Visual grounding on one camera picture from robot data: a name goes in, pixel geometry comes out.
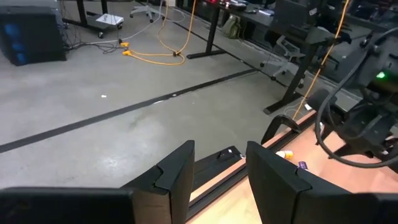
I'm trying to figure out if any black computer tower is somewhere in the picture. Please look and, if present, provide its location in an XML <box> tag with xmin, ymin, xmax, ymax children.
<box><xmin>0</xmin><ymin>5</ymin><xmax>67</xmax><ymax>67</ymax></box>

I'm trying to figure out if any green backpack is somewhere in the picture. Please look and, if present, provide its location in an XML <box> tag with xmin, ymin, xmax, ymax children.
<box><xmin>221</xmin><ymin>14</ymin><xmax>242</xmax><ymax>40</ymax></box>

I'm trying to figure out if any black rolling stand base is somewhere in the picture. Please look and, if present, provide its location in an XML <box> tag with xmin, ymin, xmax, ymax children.
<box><xmin>60</xmin><ymin>0</ymin><xmax>123</xmax><ymax>40</ymax></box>

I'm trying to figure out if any white floor cable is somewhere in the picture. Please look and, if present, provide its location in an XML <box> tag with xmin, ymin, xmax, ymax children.
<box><xmin>70</xmin><ymin>0</ymin><xmax>165</xmax><ymax>47</ymax></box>

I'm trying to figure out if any black metal table frame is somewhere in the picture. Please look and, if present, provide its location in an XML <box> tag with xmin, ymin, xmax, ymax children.
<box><xmin>185</xmin><ymin>113</ymin><xmax>317</xmax><ymax>222</ymax></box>

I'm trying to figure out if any grey office chair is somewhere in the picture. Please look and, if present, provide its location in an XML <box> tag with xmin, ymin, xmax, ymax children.
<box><xmin>260</xmin><ymin>34</ymin><xmax>308</xmax><ymax>82</ymax></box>

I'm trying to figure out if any black table base foot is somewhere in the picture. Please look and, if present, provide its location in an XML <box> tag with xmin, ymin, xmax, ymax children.
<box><xmin>193</xmin><ymin>145</ymin><xmax>243</xmax><ymax>191</ymax></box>

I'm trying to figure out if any black frame bracket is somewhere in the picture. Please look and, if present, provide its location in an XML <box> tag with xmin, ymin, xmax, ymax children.
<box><xmin>260</xmin><ymin>114</ymin><xmax>302</xmax><ymax>146</ymax></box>

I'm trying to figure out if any black desk leg frame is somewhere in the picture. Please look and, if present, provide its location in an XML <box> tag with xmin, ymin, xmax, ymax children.
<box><xmin>263</xmin><ymin>0</ymin><xmax>352</xmax><ymax>115</ymax></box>

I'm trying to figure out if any black desk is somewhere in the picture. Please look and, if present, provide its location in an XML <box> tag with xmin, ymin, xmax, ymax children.
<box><xmin>186</xmin><ymin>0</ymin><xmax>282</xmax><ymax>60</ymax></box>

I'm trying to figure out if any hanging orange cable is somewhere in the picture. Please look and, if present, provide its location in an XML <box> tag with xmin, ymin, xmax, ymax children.
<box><xmin>291</xmin><ymin>0</ymin><xmax>351</xmax><ymax>121</ymax></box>

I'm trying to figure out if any black floor strip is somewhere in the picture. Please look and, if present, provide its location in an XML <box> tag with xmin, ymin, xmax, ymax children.
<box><xmin>0</xmin><ymin>68</ymin><xmax>259</xmax><ymax>155</ymax></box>

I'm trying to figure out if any orange floor extension cable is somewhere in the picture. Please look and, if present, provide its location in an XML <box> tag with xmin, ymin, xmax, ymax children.
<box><xmin>122</xmin><ymin>0</ymin><xmax>199</xmax><ymax>67</ymax></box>

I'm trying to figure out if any small yellow white cylinder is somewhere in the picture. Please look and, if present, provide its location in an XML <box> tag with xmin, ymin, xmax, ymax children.
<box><xmin>275</xmin><ymin>150</ymin><xmax>294</xmax><ymax>160</ymax></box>

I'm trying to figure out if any white office chair base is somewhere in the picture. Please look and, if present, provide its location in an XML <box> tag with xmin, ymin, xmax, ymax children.
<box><xmin>129</xmin><ymin>0</ymin><xmax>166</xmax><ymax>24</ymax></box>

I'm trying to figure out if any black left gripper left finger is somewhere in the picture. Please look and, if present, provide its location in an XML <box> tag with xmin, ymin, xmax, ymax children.
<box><xmin>0</xmin><ymin>139</ymin><xmax>196</xmax><ymax>224</ymax></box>

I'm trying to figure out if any white flat box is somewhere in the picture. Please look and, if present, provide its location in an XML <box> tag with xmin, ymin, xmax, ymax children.
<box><xmin>95</xmin><ymin>13</ymin><xmax>125</xmax><ymax>30</ymax></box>

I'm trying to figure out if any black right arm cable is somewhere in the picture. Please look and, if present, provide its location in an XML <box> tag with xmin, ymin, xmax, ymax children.
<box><xmin>314</xmin><ymin>27</ymin><xmax>398</xmax><ymax>169</ymax></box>

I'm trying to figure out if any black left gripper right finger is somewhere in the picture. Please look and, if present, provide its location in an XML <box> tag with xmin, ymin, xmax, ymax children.
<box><xmin>245</xmin><ymin>141</ymin><xmax>398</xmax><ymax>224</ymax></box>

